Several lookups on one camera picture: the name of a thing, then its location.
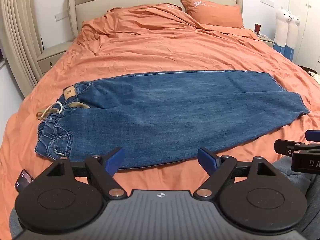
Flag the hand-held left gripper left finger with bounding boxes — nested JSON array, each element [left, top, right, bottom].
[[37, 147, 127, 200]]

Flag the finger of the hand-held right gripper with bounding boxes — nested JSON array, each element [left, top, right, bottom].
[[305, 129, 320, 142], [274, 139, 320, 156]]

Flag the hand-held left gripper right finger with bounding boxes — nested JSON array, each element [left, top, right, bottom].
[[193, 147, 282, 198]]

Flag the blue denim pants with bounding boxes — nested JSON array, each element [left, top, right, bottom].
[[34, 69, 310, 170]]

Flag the person's grey clothing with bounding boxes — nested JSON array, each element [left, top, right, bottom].
[[271, 155, 320, 240]]

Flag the light crumpled cloth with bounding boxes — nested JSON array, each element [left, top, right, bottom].
[[306, 70, 320, 83]]

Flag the black smartphone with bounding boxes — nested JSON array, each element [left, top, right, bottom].
[[15, 169, 35, 194]]

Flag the white alpaca plush toy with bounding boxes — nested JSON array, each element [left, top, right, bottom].
[[272, 6, 291, 54], [285, 11, 301, 60]]

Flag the beige nightstand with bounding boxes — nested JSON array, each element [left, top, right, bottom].
[[37, 41, 73, 75], [257, 33, 275, 47]]

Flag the orange duvet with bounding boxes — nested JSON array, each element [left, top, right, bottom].
[[0, 4, 320, 235]]

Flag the white wardrobe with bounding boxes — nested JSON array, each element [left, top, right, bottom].
[[287, 0, 320, 67]]

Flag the orange pillow with flower print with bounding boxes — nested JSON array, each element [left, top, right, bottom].
[[157, 3, 183, 12], [180, 0, 245, 29]]

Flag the beige bed headboard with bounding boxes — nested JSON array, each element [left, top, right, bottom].
[[66, 0, 244, 43]]

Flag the beige curtain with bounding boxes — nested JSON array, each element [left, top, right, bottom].
[[0, 0, 45, 99]]

